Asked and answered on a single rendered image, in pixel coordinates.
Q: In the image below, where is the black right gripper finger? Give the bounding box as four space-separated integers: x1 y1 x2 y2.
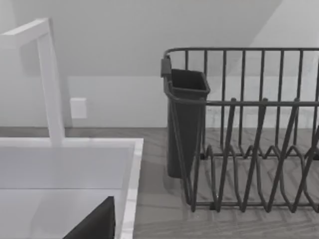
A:
62 196 116 239

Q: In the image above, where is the white sink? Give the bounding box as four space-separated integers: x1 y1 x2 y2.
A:
0 137 145 239

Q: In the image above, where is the dark grey cutlery holder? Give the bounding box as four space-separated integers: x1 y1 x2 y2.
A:
167 68 211 178

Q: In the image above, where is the tall white tap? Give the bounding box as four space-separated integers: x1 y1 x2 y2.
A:
0 17 67 147

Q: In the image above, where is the white wall socket plate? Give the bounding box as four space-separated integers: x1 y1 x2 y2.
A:
70 98 88 119

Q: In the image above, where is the dark grey wire dish rack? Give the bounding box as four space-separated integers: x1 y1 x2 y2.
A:
160 47 319 213

